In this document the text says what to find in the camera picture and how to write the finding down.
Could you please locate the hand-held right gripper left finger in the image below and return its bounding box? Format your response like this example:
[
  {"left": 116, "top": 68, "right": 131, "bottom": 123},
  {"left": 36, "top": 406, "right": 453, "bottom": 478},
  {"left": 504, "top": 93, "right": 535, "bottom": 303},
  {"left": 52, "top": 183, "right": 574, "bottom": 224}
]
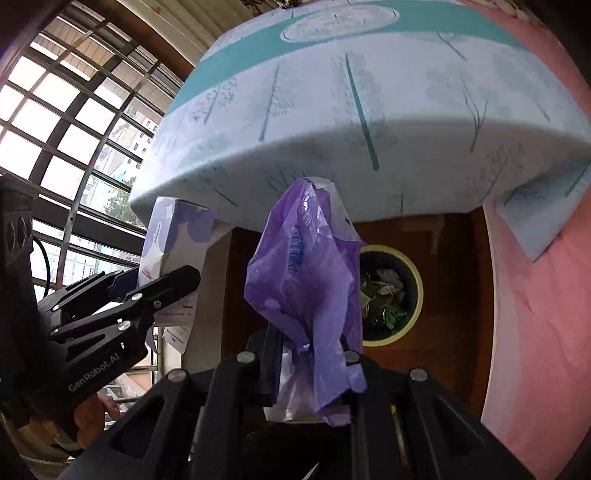
[{"left": 83, "top": 325, "right": 284, "bottom": 480}]

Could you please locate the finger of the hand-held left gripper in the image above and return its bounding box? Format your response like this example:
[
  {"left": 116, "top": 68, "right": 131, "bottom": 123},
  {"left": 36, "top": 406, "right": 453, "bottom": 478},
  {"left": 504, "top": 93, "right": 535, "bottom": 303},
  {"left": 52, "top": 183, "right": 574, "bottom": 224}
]
[
  {"left": 36, "top": 269, "right": 140, "bottom": 320},
  {"left": 46, "top": 265, "right": 202, "bottom": 344}
]

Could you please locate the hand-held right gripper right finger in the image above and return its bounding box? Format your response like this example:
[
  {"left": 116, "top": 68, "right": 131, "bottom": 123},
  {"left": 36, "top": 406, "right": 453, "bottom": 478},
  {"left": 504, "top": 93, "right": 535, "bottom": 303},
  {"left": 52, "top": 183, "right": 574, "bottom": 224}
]
[{"left": 339, "top": 335, "right": 536, "bottom": 480}]

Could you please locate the white purple box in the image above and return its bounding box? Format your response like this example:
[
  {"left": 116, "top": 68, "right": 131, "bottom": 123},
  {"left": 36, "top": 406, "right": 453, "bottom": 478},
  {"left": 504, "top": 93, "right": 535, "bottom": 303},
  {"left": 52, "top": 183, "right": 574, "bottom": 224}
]
[{"left": 139, "top": 196, "right": 218, "bottom": 356}]

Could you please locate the green wrapper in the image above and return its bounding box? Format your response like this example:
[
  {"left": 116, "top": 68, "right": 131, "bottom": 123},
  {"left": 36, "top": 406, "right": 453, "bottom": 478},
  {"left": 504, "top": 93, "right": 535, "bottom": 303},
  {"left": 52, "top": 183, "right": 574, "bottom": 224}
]
[{"left": 369, "top": 305, "right": 409, "bottom": 330}]

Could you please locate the blue trash bin cream rim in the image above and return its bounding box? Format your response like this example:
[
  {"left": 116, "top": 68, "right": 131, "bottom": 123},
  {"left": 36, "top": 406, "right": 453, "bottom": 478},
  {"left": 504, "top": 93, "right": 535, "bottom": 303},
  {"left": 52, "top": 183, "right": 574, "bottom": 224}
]
[{"left": 358, "top": 244, "right": 424, "bottom": 348}]

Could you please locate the purple plastic bag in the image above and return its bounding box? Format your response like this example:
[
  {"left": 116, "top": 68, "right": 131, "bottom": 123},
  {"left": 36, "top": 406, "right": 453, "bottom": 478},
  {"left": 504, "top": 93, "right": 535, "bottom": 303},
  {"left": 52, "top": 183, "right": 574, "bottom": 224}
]
[{"left": 245, "top": 176, "right": 368, "bottom": 428}]

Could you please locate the white paper wrapper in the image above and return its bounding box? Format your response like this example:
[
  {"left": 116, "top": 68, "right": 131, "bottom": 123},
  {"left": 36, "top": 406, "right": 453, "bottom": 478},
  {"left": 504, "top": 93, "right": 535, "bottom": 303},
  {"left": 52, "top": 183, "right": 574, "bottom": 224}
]
[{"left": 365, "top": 270, "right": 402, "bottom": 296}]

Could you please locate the person's left hand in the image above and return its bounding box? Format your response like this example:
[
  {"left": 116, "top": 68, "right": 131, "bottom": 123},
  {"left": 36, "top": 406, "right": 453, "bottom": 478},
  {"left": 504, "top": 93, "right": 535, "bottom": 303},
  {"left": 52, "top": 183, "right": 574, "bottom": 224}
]
[{"left": 73, "top": 393, "right": 122, "bottom": 450}]

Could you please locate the window with black grille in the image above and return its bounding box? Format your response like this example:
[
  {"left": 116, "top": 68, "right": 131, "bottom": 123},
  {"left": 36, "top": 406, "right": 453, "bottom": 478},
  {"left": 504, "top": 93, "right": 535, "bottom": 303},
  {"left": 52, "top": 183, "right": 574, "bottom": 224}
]
[{"left": 0, "top": 9, "right": 208, "bottom": 416}]

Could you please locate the pink bedsheet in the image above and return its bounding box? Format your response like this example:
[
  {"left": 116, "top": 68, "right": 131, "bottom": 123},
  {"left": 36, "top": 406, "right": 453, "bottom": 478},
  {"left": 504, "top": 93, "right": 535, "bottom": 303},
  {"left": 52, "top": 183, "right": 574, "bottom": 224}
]
[{"left": 462, "top": 0, "right": 591, "bottom": 480}]

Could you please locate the wooden table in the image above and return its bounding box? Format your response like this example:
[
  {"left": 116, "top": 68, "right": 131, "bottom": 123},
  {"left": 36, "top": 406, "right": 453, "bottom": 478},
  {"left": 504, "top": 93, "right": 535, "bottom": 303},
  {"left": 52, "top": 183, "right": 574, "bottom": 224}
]
[{"left": 418, "top": 215, "right": 446, "bottom": 252}]

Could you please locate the blue tree print tablecloth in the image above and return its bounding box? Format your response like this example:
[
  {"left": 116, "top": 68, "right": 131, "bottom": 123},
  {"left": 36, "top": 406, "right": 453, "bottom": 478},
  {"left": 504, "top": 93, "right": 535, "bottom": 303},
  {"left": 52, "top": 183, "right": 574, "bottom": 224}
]
[{"left": 129, "top": 0, "right": 591, "bottom": 365}]

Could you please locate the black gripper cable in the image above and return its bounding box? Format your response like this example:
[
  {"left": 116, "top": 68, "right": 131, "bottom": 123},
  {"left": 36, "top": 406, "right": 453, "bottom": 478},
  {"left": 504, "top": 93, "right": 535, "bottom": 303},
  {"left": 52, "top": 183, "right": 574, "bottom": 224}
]
[{"left": 31, "top": 239, "right": 52, "bottom": 296}]

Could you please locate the dark wooden bed side rail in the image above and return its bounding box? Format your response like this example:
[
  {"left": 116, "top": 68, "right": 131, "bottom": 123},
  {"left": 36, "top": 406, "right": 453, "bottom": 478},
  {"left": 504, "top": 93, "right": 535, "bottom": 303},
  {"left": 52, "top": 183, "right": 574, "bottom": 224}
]
[{"left": 471, "top": 203, "right": 502, "bottom": 418}]

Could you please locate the brown wooden window frame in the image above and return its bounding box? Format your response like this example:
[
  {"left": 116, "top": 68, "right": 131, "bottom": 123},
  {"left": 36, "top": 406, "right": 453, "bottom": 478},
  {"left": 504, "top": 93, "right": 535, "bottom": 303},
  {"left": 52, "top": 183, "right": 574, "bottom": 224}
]
[{"left": 0, "top": 0, "right": 227, "bottom": 93}]

